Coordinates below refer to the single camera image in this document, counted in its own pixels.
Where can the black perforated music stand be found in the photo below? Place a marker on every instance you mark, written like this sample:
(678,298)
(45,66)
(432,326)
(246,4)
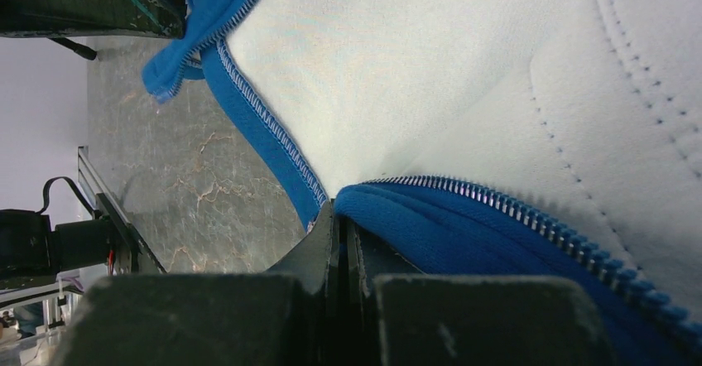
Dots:
(83,51)

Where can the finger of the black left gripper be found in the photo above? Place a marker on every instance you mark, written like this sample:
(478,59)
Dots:
(71,18)

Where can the aluminium frame rail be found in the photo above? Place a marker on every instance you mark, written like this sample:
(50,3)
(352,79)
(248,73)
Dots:
(90,177)

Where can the blue zip-up jacket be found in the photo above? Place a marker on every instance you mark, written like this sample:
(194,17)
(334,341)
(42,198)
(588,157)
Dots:
(555,138)

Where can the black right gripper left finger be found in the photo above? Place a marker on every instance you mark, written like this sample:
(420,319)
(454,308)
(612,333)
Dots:
(282,316)

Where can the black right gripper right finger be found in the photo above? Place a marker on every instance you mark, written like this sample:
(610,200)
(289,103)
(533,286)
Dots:
(406,317)

